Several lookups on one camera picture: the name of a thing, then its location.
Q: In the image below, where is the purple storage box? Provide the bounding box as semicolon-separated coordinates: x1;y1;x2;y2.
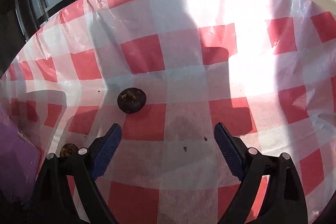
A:
0;108;43;206

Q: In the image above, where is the red white checkered tablecloth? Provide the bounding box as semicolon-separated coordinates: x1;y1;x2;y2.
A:
1;0;335;223

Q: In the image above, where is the dark water chestnut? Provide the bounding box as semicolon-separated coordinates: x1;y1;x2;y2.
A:
117;88;147;114
60;143;79;157

